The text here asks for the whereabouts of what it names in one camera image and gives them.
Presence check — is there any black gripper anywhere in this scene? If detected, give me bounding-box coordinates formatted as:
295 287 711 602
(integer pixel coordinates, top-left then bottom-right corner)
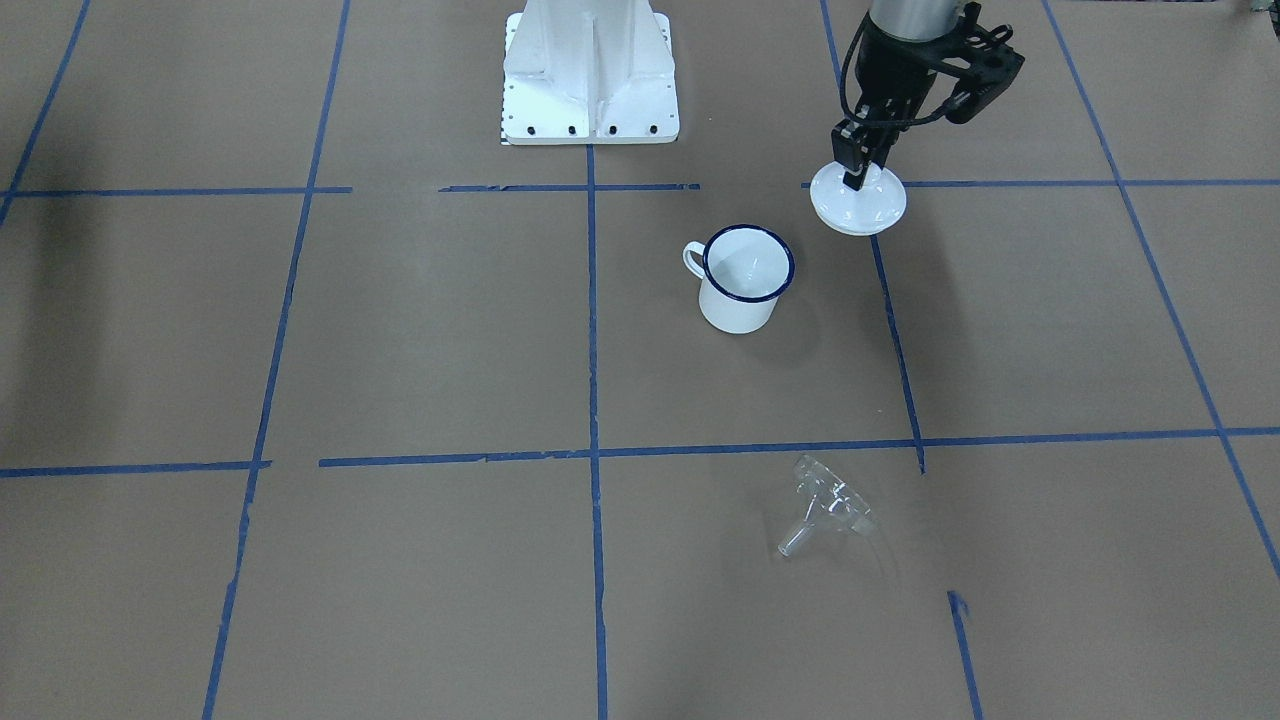
831 20 951 191

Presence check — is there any white ceramic lid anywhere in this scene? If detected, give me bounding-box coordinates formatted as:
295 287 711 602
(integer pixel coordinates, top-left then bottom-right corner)
809 161 908 237

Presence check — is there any clear glass funnel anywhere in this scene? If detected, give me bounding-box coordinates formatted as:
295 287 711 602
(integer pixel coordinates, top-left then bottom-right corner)
777 454 879 559

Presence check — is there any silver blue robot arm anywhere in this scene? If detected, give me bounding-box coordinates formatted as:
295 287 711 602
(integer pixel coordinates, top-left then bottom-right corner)
832 1 959 191

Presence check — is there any white enamel mug blue rim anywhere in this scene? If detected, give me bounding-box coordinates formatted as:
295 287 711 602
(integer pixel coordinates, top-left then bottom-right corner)
681 224 796 334

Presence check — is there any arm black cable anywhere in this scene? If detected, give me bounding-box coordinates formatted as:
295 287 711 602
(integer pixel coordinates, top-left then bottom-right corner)
838 29 977 129

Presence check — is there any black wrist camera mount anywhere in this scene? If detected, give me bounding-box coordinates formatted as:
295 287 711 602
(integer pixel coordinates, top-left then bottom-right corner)
941 1 1025 126

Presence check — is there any white pedestal column with base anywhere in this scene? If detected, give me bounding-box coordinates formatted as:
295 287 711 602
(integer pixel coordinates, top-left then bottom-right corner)
500 1 681 146

